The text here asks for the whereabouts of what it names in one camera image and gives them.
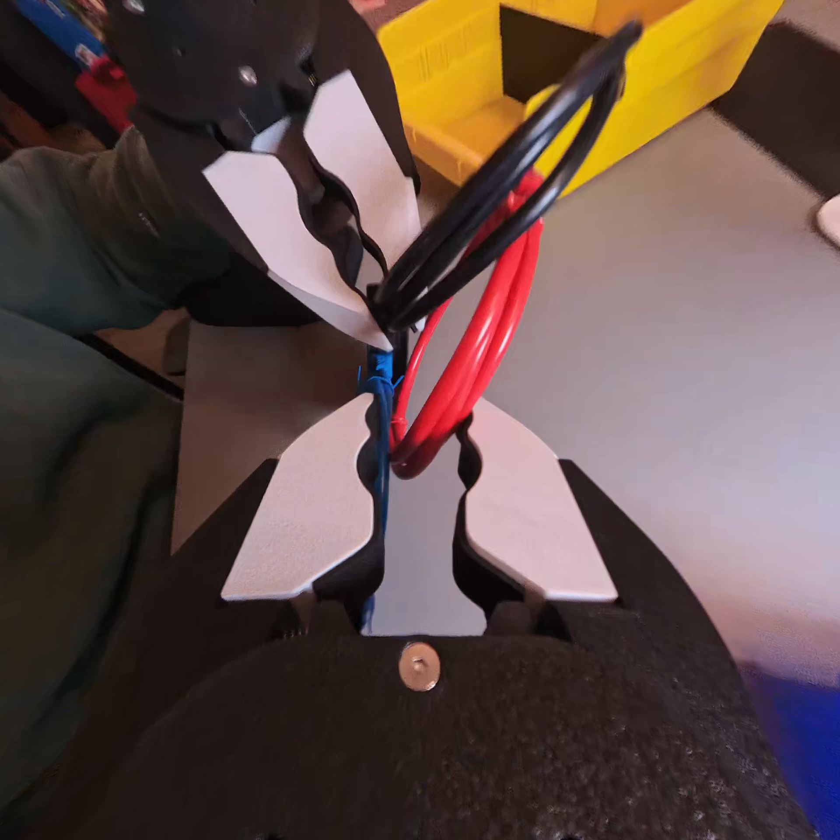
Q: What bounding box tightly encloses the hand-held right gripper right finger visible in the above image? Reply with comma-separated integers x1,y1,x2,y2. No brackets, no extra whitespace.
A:
451,395,620,616

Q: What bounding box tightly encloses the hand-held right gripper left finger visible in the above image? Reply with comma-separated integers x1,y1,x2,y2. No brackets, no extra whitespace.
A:
220,392,388,616

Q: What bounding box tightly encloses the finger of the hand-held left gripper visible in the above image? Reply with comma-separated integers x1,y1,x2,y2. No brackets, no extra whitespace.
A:
202,150,396,352
302,70,423,278

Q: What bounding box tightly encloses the blue ethernet cable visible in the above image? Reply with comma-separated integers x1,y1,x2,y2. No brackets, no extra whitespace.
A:
356,348,398,634

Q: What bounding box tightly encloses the black ethernet cable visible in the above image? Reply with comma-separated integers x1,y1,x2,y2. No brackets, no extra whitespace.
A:
367,20,644,336

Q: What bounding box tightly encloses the yellow plastic bin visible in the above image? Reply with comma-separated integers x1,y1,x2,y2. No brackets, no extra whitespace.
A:
377,0,785,198

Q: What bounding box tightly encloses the red ethernet cable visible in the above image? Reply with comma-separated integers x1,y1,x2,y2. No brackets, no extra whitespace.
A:
389,169,547,479

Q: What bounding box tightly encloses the blue plastic bin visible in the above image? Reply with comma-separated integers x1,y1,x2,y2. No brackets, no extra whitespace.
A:
738,663,840,840

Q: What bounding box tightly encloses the person's left forearm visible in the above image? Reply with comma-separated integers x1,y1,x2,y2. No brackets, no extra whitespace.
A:
0,128,231,336

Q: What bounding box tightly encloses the red plastic basket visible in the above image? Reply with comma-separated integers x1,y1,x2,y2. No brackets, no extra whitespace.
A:
74,56,137,132

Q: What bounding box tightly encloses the blue toy box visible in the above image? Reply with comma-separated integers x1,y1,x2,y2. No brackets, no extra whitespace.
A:
16,0,109,70

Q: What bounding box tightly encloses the black bin divider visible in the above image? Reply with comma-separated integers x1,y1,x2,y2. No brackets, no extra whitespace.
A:
500,5,608,105

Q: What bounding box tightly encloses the person's green sweatshirt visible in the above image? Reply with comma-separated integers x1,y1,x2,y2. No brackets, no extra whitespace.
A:
0,308,185,840

